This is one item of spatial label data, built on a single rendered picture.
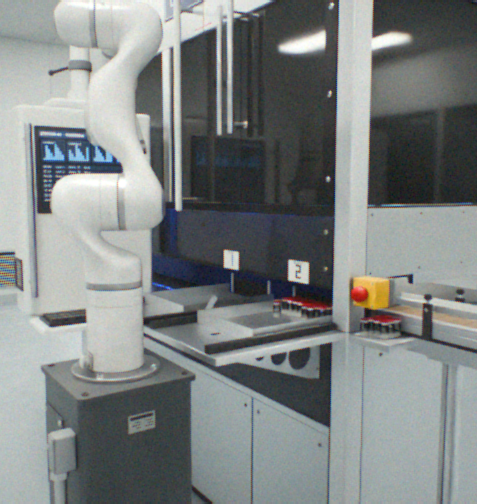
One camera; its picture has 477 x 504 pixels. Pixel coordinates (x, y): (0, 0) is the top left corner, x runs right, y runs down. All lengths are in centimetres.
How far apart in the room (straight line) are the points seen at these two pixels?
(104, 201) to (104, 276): 15
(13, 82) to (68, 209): 573
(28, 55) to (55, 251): 500
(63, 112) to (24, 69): 479
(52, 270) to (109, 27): 108
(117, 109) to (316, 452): 107
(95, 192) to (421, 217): 93
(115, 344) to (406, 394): 91
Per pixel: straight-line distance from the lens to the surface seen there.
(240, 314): 163
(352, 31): 149
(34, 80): 690
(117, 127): 118
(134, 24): 126
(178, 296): 191
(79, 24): 127
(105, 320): 116
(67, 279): 212
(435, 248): 172
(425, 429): 185
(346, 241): 144
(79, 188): 115
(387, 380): 164
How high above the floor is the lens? 124
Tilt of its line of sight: 6 degrees down
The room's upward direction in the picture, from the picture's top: straight up
